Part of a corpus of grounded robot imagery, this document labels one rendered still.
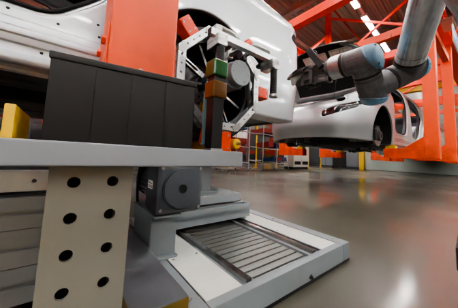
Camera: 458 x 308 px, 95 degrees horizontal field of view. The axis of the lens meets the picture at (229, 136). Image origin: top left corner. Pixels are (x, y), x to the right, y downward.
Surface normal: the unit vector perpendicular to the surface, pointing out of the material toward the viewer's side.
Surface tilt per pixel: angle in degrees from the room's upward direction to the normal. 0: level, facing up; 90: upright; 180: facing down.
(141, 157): 90
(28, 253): 90
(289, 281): 90
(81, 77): 90
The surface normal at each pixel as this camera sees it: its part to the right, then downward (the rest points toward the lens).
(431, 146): -0.79, -0.09
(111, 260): 0.61, -0.04
